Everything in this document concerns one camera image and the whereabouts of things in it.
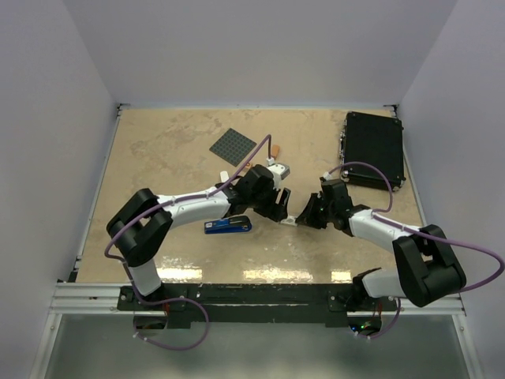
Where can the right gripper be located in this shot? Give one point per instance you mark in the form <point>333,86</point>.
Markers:
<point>307,217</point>

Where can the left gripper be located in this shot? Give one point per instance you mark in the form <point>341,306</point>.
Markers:
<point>281,209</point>

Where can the white staple box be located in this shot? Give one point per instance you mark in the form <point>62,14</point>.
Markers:
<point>289,221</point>

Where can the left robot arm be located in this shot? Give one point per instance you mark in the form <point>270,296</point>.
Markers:
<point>141,225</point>

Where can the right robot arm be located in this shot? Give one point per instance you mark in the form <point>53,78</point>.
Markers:
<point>426,268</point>

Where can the white stapler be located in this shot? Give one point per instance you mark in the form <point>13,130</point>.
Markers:
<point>223,176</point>

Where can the plain wooden block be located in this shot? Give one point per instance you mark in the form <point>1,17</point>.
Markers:
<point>275,149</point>

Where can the grey studded baseplate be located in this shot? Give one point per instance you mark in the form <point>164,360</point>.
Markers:
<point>233,147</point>

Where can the black case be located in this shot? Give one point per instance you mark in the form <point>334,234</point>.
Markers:
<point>371,150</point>

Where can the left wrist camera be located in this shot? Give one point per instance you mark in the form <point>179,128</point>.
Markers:
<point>280,171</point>

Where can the black base frame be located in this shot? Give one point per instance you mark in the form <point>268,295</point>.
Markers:
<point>323,304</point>

